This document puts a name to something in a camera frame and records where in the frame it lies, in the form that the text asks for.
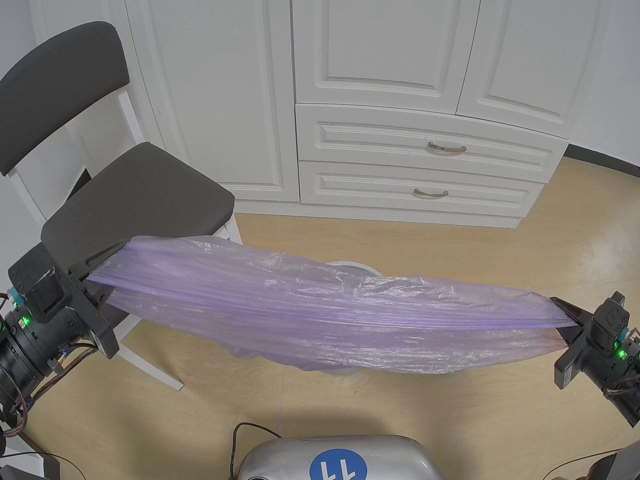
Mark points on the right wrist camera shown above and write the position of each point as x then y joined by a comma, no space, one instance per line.
610,318

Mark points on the white wardrobe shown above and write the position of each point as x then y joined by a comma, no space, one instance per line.
390,43

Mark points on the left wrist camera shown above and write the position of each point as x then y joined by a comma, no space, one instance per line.
37,283

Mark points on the white chair with grey pads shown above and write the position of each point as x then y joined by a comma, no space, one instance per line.
150,193

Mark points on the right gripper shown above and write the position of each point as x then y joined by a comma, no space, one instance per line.
580,363

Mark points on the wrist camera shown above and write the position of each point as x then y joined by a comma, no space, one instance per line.
37,283
610,318

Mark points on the purple plastic bag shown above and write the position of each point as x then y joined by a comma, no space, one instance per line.
300,308

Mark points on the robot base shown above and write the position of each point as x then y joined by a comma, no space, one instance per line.
390,458

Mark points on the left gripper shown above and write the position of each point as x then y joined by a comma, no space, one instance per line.
85,318

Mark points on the white trash bin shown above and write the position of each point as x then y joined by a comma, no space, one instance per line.
350,263

